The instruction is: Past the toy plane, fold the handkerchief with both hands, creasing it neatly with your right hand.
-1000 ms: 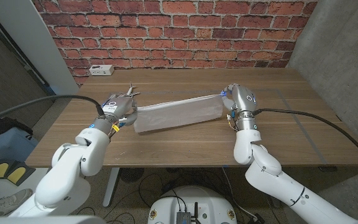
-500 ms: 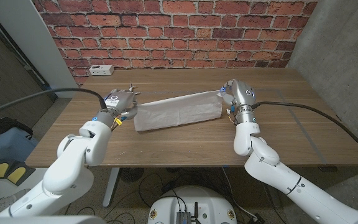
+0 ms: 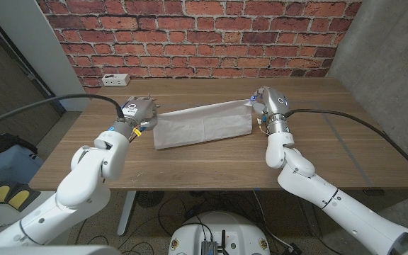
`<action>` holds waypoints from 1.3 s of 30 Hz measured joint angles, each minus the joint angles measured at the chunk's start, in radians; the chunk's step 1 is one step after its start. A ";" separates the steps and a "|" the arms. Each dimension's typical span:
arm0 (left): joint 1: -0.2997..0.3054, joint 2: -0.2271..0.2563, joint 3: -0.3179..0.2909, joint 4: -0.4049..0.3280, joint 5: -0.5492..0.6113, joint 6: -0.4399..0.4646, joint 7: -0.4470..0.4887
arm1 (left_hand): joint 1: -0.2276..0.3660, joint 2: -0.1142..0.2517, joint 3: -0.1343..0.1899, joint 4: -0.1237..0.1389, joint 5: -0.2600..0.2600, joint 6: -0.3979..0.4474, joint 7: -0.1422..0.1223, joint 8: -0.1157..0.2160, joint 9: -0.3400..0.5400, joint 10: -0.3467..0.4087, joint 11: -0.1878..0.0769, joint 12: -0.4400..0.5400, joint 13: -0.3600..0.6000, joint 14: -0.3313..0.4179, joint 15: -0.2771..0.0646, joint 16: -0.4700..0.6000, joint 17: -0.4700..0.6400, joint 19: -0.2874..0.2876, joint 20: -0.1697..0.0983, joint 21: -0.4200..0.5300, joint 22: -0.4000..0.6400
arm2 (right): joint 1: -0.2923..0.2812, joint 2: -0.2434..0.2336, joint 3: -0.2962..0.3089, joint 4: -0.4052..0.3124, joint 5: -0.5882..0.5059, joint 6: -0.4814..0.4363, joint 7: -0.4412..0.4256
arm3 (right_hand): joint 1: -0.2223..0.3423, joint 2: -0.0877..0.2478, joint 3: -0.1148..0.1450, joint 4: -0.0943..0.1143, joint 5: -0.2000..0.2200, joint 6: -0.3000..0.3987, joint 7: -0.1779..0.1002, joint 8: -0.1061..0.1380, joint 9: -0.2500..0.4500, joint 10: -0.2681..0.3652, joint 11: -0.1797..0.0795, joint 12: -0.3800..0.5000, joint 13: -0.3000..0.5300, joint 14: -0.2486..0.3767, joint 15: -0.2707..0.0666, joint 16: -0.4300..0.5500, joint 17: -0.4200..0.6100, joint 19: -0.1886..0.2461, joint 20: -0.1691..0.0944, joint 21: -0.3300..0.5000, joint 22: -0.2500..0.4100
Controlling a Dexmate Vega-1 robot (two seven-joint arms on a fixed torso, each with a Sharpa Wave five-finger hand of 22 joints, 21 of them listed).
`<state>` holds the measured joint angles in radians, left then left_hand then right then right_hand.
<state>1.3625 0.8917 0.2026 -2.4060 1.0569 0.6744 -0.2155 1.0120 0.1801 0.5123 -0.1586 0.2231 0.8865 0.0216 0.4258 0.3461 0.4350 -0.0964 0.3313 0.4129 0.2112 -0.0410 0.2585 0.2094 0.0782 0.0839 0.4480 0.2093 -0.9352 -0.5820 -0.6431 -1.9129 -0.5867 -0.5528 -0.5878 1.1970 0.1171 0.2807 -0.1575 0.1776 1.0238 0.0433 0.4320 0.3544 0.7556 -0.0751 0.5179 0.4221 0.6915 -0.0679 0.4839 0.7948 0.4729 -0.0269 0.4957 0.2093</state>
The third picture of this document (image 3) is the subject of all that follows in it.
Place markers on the grey electronics box with antenna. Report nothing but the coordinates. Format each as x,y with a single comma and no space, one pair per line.
209,248

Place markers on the round black floor fan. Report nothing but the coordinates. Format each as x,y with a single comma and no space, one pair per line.
149,198

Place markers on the red brick print backdrop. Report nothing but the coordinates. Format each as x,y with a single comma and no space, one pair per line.
204,35

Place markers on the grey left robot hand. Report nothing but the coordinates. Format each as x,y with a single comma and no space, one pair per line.
140,111

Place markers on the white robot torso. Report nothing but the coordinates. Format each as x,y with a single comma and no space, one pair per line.
239,230

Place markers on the grey table leg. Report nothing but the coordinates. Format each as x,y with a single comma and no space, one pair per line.
312,221

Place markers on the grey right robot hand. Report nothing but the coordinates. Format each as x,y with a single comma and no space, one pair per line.
273,101

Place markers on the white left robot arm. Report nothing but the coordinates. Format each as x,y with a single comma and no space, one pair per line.
80,191

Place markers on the white handkerchief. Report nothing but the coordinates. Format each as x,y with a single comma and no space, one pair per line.
204,124

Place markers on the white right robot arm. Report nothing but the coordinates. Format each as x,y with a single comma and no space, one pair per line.
331,202

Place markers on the blue storage bin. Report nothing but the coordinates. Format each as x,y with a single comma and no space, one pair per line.
5,166

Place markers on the white table leg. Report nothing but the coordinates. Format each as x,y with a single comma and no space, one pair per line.
126,212

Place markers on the white power strip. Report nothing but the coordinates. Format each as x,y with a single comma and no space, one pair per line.
115,80

